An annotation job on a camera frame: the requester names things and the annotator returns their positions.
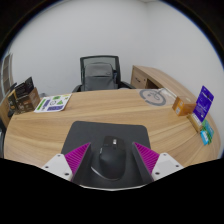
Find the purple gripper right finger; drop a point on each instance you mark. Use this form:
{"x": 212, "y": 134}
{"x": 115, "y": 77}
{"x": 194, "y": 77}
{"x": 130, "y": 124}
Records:
{"x": 153, "y": 166}

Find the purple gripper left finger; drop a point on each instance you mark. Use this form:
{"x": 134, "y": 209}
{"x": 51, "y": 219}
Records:
{"x": 69, "y": 166}

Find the black computer mouse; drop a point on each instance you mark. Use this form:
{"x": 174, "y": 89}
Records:
{"x": 112, "y": 158}

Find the dark grey mouse pad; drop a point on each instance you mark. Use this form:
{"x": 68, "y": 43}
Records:
{"x": 94, "y": 133}

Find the small orange box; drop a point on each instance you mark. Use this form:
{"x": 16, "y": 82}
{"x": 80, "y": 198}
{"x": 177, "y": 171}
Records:
{"x": 183, "y": 105}

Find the white green leaflet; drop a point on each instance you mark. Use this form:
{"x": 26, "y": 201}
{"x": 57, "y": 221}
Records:
{"x": 53, "y": 103}

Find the small tan box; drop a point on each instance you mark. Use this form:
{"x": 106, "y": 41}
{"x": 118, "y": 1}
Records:
{"x": 195, "y": 122}

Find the green battery pack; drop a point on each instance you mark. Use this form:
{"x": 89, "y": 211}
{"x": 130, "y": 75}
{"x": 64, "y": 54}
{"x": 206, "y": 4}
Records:
{"x": 209, "y": 131}

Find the wooden side cabinet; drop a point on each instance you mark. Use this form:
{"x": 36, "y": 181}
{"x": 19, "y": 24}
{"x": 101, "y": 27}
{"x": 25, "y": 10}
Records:
{"x": 151, "y": 78}

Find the brown cardboard box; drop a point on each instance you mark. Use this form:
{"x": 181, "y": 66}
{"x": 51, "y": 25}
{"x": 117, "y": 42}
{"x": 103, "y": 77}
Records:
{"x": 26, "y": 103}

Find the purple card package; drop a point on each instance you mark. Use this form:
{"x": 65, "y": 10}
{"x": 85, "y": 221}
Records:
{"x": 203, "y": 103}

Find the grey backpack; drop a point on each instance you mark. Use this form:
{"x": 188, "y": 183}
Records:
{"x": 99, "y": 76}

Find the black mesh office chair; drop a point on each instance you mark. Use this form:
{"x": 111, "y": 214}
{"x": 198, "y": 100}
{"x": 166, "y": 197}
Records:
{"x": 113, "y": 60}

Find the wooden bookshelf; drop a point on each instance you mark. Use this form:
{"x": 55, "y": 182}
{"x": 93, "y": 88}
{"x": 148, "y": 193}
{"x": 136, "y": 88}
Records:
{"x": 6, "y": 77}

